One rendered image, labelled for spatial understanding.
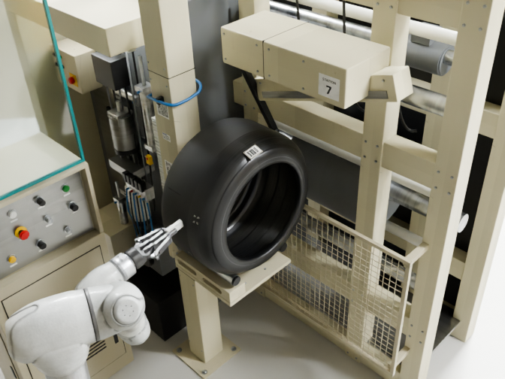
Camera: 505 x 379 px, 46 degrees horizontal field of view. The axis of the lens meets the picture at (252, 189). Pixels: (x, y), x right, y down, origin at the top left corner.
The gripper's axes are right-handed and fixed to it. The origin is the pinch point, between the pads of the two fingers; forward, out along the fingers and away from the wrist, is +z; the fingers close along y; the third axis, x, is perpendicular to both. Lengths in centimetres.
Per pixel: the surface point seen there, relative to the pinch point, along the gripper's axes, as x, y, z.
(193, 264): 40.1, 14.7, 11.3
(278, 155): -10.7, -12.6, 43.6
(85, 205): 20, 63, -5
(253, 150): -18.3, -10.6, 33.8
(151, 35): -52, 35, 33
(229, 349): 128, 25, 23
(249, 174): -12.1, -12.7, 28.5
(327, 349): 134, -13, 60
